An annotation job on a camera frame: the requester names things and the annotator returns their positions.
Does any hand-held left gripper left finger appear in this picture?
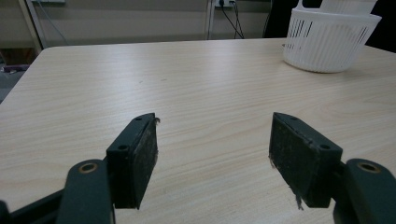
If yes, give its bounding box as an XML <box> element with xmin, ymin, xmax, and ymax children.
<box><xmin>106</xmin><ymin>112</ymin><xmax>159</xmax><ymax>210</ymax></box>

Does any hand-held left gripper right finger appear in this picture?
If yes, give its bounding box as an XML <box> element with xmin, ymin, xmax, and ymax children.
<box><xmin>268</xmin><ymin>112</ymin><xmax>344</xmax><ymax>209</ymax></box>

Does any white plastic basket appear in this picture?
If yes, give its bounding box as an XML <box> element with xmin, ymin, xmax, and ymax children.
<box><xmin>282</xmin><ymin>0</ymin><xmax>383</xmax><ymax>75</ymax></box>

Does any small purple item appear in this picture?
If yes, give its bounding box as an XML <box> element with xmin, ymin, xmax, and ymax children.
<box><xmin>0</xmin><ymin>63</ymin><xmax>30</xmax><ymax>75</ymax></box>

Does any bundle of black cables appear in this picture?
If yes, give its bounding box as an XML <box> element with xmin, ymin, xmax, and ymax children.
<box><xmin>218</xmin><ymin>0</ymin><xmax>247</xmax><ymax>40</ymax></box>

